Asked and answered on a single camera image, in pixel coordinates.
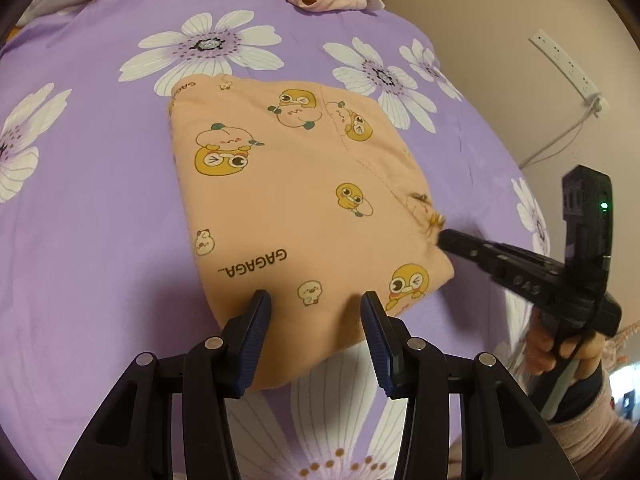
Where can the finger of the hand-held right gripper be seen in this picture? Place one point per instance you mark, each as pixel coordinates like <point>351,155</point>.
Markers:
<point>480,255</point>

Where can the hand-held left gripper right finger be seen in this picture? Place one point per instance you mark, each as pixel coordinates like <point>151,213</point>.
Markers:
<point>380,345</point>

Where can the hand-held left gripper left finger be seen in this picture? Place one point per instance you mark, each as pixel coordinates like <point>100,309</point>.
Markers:
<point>252,340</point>

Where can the orange cartoon print garment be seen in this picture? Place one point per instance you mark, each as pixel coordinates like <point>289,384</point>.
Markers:
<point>300,195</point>

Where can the person's right hand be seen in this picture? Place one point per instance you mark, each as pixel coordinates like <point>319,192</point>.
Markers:
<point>537,350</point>

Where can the white power strip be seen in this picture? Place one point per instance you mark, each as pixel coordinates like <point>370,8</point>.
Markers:
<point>570,67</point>

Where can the purple floral bedsheet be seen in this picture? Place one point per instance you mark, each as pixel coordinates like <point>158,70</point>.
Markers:
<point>100,210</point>

